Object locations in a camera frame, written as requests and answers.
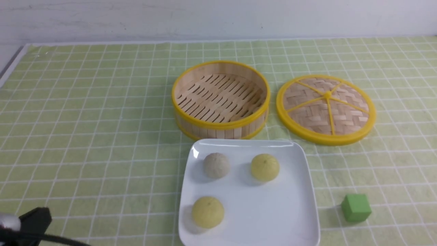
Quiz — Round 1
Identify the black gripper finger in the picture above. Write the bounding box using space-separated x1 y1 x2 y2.
19 207 52 234

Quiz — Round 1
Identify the yellow steamed bun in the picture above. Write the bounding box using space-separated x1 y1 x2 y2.
191 196 225 229
250 153 280 182

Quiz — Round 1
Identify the beige steamed bun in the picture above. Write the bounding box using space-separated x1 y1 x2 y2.
203 153 231 179

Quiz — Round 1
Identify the white square plate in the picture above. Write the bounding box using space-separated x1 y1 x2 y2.
178 139 321 246

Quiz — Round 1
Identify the green checkered tablecloth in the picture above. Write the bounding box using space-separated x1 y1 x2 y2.
0 37 437 246

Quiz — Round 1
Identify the bamboo steamer basket yellow rim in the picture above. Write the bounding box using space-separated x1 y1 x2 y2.
171 60 271 140

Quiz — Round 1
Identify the woven bamboo steamer lid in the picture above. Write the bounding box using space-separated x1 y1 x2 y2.
276 74 377 146

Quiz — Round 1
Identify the green cube block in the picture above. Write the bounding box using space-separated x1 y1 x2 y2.
341 193 372 223

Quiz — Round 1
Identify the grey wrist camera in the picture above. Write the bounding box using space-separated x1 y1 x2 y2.
0 212 21 231

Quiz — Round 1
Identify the black camera cable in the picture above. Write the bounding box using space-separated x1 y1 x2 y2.
0 230 93 246

